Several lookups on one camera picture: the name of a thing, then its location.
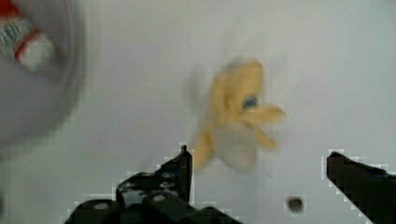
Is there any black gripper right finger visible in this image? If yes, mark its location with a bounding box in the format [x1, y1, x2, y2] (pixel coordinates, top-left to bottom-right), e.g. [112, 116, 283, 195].
[326, 152, 396, 224]

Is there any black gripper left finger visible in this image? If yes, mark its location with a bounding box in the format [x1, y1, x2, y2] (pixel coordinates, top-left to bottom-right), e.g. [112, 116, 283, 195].
[116, 145, 192, 205]

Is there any yellow toy banana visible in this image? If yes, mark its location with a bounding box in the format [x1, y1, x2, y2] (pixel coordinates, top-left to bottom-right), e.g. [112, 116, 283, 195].
[192, 60, 286, 172]

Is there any grey round plate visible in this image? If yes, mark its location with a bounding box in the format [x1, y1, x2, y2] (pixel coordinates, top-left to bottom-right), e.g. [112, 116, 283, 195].
[1, 0, 84, 147]

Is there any red ketchup bottle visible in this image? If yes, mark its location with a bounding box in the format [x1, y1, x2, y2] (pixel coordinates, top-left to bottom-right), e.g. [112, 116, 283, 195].
[0, 0, 55, 71]

